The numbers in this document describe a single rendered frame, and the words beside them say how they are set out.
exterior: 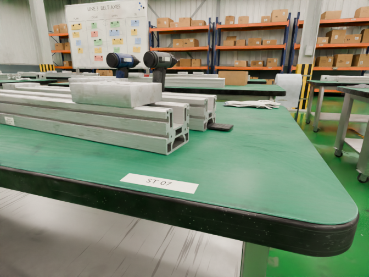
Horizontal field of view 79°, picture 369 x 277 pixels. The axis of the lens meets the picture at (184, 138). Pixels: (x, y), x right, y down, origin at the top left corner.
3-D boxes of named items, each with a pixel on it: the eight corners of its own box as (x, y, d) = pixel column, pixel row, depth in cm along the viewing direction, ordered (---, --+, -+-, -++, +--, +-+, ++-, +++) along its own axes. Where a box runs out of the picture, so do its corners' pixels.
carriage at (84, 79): (70, 98, 76) (67, 78, 74) (95, 95, 85) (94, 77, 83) (106, 101, 69) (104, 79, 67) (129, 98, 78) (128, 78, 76)
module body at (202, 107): (19, 107, 91) (15, 87, 88) (43, 105, 99) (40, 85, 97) (203, 132, 58) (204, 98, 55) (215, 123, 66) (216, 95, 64)
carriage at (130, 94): (73, 114, 49) (69, 82, 47) (110, 107, 58) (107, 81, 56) (132, 122, 42) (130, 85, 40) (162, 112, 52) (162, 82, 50)
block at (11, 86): (0, 107, 93) (-5, 83, 90) (31, 103, 103) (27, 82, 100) (13, 109, 89) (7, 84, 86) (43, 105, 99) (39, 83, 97)
